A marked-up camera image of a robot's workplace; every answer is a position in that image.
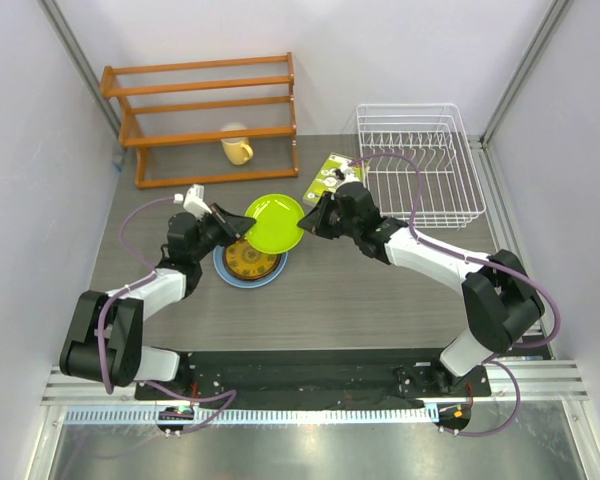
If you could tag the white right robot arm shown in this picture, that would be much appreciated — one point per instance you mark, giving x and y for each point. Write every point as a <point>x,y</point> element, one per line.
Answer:
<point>501,303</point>

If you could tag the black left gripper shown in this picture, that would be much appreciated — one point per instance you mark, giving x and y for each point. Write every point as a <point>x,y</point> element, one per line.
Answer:
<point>232,226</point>

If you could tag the green book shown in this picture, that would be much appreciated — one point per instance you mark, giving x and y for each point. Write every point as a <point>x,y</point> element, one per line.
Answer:
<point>325,179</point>

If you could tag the yellow patterned plate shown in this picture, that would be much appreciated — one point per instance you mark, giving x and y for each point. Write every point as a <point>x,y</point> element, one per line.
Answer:
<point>244,262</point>

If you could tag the slotted cable duct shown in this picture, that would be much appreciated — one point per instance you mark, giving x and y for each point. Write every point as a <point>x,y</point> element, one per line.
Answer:
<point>156,414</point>

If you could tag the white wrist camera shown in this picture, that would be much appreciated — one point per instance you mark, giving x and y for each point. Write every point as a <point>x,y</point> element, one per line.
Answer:
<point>346,174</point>
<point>193,201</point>

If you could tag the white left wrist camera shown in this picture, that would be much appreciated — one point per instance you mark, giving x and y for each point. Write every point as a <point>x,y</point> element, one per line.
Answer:
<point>193,201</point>

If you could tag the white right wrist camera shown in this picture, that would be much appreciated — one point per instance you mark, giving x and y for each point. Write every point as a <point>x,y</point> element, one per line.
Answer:
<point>346,174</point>

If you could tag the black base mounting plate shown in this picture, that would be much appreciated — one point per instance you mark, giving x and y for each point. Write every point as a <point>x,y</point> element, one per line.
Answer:
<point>320,380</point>

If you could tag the lime green plate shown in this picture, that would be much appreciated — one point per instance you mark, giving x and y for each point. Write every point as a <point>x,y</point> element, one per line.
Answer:
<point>276,229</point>

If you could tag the white wire dish rack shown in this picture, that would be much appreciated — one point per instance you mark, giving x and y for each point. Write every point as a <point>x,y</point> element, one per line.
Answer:
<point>418,155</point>

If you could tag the orange wooden shelf rack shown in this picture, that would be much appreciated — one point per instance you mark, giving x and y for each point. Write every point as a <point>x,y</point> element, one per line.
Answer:
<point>193,103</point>

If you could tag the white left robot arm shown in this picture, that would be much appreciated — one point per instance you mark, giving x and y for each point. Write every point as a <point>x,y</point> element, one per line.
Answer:
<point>104,342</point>

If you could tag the yellow mug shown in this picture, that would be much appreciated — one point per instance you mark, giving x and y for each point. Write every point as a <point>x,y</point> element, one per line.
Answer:
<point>237,149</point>

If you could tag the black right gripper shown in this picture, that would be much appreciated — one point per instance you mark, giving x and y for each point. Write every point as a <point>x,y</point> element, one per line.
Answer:
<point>315,221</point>

